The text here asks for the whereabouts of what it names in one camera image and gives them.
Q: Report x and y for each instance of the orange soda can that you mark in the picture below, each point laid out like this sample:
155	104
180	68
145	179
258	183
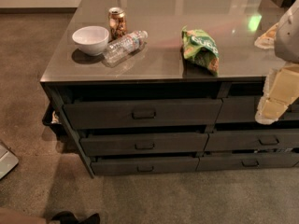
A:
117	22

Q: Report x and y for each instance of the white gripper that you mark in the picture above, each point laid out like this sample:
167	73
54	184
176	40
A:
288	36

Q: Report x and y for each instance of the green chip bag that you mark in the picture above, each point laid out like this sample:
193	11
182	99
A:
200	48

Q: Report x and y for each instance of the dark grey drawer cabinet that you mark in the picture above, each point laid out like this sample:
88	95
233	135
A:
159	71

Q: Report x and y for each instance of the black bin beside cabinet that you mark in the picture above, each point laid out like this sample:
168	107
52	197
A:
48	121

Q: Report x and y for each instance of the clear plastic water bottle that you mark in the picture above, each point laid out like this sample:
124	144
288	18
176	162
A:
121	47

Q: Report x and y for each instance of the white ceramic bowl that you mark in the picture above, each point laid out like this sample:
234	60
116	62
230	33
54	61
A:
91	40

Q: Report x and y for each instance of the grey flat device on floor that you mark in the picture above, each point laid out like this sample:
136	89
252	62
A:
8	160

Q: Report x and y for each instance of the grey drawer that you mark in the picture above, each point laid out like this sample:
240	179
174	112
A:
142	113
250	161
145	143
252	139
145	166
238	109

